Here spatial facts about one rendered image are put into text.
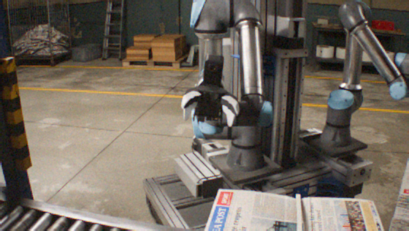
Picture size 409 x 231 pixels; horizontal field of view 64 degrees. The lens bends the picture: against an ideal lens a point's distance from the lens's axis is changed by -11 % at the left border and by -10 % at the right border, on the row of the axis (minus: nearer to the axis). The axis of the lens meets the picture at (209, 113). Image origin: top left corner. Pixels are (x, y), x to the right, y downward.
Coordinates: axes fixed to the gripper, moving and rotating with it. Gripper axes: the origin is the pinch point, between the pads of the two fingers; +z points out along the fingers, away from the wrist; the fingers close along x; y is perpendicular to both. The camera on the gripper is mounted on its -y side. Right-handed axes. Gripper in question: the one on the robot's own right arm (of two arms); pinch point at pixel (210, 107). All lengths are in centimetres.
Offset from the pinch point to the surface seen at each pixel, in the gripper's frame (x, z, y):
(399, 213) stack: -75, -27, 40
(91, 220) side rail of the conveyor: 32, -17, 49
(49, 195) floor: 111, -151, 140
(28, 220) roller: 54, -15, 52
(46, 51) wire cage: 347, -647, 139
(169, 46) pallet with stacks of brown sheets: 76, -614, 93
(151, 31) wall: 132, -733, 84
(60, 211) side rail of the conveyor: 44, -20, 50
